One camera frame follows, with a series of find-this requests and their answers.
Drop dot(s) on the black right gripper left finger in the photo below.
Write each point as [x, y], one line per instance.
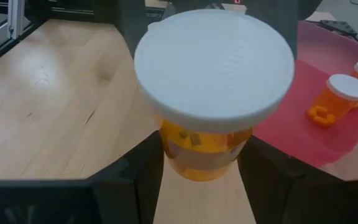
[73, 202]

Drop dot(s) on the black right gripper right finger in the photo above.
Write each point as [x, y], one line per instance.
[306, 199]

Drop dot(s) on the pink plastic basket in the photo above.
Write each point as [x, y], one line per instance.
[291, 130]

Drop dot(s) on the silver aluminium extrusion bar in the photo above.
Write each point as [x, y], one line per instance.
[16, 18]

